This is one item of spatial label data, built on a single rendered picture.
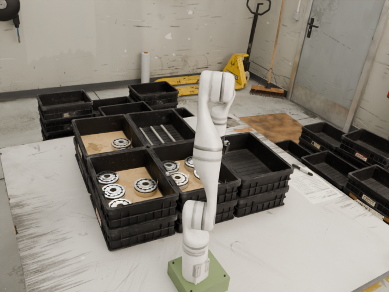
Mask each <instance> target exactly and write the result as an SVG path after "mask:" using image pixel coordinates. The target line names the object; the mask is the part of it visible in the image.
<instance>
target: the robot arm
mask: <svg viewBox="0 0 389 292"><path fill-rule="evenodd" d="M235 82H236V81H235V78H234V76H233V75H232V74H231V73H228V72H219V71H203V72H202V73H201V75H200V78H199V89H198V90H199V93H198V107H197V125H196V134H195V138H194V147H193V158H192V162H193V166H194V168H195V170H196V173H197V174H198V176H199V178H200V180H201V182H202V184H203V187H204V189H205V193H206V197H207V202H201V201H196V200H187V201H186V202H185V204H184V207H183V210H182V229H183V233H182V236H183V238H182V276H183V278H184V279H185V280H187V281H188V282H191V283H194V284H195V285H197V284H198V283H200V282H201V281H202V280H204V279H205V278H207V277H208V270H209V263H210V259H209V258H208V247H209V239H210V236H209V233H208V231H211V230H212V229H213V227H214V225H215V217H216V200H217V189H218V178H219V171H220V166H221V161H222V156H223V155H224V154H227V151H228V148H229V145H230V142H228V140H225V134H226V122H227V115H228V112H229V109H230V106H231V104H232V102H233V100H234V98H235V95H236V92H235ZM208 101H212V102H215V103H224V105H222V106H216V107H213V108H212V109H211V114H210V113H209V110H208Z"/></svg>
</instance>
